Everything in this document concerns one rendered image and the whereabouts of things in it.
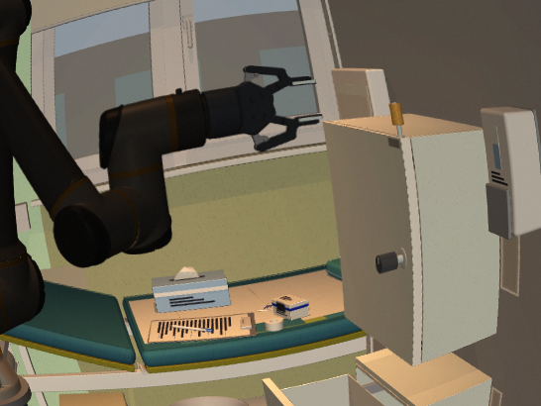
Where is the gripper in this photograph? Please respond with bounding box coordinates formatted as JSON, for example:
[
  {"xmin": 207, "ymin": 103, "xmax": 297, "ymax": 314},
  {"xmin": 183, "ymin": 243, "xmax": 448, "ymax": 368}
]
[{"xmin": 201, "ymin": 64, "xmax": 324, "ymax": 152}]

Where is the beige cabinet door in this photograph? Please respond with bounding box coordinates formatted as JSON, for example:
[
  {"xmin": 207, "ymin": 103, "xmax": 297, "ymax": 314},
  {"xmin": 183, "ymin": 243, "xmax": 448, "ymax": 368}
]
[{"xmin": 322, "ymin": 119, "xmax": 424, "ymax": 367}]

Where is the black door knob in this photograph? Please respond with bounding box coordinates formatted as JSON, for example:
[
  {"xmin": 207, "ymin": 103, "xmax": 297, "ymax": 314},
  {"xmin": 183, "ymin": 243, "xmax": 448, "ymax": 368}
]
[{"xmin": 375, "ymin": 248, "xmax": 408, "ymax": 275}]

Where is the white cabinet body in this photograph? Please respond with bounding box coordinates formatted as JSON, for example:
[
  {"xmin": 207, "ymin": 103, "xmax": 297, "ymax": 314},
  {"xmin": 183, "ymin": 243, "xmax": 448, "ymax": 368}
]
[{"xmin": 323, "ymin": 113, "xmax": 501, "ymax": 367}]

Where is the large window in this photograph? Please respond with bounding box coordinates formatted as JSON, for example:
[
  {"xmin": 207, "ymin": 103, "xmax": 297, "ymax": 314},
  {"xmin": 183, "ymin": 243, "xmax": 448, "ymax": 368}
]
[{"xmin": 30, "ymin": 0, "xmax": 345, "ymax": 180}]

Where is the small white and blue box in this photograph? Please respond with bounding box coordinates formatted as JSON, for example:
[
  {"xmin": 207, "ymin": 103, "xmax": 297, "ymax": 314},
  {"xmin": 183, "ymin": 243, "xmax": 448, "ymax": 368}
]
[{"xmin": 270, "ymin": 293, "xmax": 311, "ymax": 321}]

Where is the blue tissue box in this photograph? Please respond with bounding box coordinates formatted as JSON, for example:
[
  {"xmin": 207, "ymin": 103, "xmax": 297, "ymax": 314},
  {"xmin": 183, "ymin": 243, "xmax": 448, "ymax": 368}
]
[{"xmin": 151, "ymin": 265, "xmax": 233, "ymax": 314}]

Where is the beige clipboard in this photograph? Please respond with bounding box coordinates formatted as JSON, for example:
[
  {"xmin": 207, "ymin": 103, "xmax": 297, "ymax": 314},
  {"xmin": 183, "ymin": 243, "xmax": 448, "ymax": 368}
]
[{"xmin": 147, "ymin": 311, "xmax": 259, "ymax": 345}]

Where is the white and blue pen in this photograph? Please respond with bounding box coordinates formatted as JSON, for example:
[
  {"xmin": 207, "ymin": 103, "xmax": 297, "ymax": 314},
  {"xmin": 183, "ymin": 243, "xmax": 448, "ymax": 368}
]
[{"xmin": 170, "ymin": 323, "xmax": 214, "ymax": 335}]

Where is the teal examination couch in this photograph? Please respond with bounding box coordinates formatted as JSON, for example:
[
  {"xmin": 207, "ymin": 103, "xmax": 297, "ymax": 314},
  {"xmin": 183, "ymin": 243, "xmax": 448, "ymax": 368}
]
[{"xmin": 0, "ymin": 256, "xmax": 370, "ymax": 395}]

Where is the white and grey wall dispenser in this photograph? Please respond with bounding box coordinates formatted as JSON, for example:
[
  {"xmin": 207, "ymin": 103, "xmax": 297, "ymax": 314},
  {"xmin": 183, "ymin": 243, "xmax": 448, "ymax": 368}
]
[{"xmin": 479, "ymin": 106, "xmax": 541, "ymax": 241}]

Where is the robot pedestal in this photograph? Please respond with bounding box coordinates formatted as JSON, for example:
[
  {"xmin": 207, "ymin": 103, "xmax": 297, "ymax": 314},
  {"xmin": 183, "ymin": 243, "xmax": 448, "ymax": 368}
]
[{"xmin": 0, "ymin": 341, "xmax": 32, "ymax": 406}]

